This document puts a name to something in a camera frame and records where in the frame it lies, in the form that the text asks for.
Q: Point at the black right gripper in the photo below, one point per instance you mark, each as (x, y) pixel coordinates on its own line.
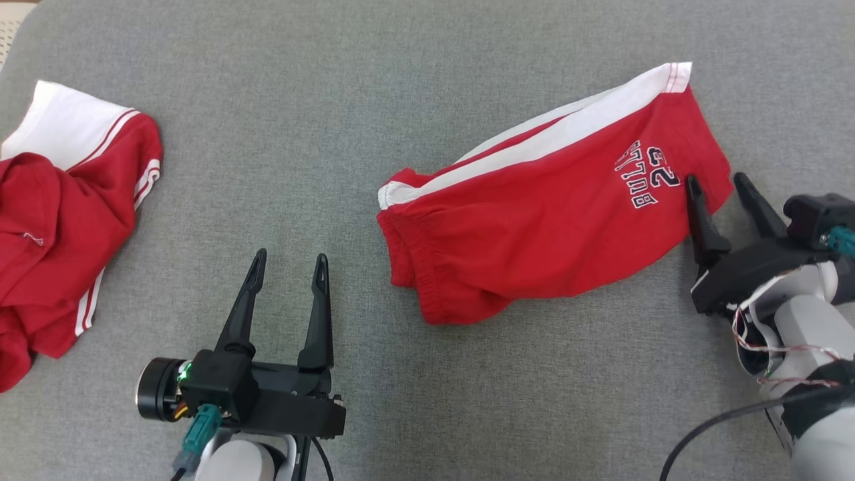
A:
(755, 270)

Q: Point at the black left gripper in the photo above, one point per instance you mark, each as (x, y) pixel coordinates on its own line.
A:
(300, 407)

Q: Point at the red white basketball shorts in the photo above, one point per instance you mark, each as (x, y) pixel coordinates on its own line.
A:
(534, 227)

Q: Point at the red white basketball jersey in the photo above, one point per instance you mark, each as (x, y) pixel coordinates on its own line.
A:
(53, 227)

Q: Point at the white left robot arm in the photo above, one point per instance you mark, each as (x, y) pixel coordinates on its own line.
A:
(237, 464)

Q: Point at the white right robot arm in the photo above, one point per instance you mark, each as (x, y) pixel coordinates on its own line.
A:
(801, 321)

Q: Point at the white lattice laundry basket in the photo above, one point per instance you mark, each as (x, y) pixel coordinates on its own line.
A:
(10, 33)

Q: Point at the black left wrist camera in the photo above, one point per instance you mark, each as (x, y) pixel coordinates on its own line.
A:
(220, 384)

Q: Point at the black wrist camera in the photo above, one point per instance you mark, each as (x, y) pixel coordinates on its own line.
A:
(815, 214)
(220, 384)

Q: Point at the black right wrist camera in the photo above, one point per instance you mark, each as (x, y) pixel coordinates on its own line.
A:
(815, 214)

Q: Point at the teal right camera connector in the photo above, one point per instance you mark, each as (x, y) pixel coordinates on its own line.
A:
(843, 240)

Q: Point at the teal camera connector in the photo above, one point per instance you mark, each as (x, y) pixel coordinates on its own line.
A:
(843, 240)
(200, 431)

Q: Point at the teal left camera connector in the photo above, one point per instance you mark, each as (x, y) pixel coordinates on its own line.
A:
(200, 431)

